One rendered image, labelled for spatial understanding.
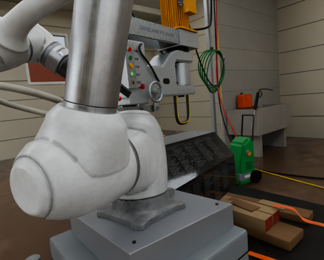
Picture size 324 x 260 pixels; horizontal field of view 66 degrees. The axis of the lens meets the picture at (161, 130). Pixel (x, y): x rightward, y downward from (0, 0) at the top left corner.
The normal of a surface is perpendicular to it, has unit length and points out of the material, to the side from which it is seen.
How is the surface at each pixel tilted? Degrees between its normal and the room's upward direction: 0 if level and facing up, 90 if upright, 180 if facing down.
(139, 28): 90
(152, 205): 81
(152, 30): 90
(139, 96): 90
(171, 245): 90
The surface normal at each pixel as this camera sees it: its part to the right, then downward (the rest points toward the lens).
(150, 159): 0.84, -0.11
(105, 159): 0.78, 0.18
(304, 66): -0.76, 0.14
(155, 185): 0.57, 0.11
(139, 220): -0.06, -0.97
